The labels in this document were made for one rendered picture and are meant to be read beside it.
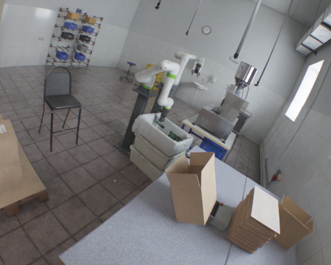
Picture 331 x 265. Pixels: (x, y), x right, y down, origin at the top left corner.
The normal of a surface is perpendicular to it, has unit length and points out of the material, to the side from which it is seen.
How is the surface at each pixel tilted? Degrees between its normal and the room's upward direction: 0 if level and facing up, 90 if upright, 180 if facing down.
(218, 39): 90
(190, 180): 104
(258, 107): 90
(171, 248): 0
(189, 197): 90
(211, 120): 90
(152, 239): 0
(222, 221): 0
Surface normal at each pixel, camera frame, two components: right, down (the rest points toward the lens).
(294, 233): -0.69, 0.07
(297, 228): -0.75, 0.27
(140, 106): -0.36, 0.29
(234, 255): 0.37, -0.83
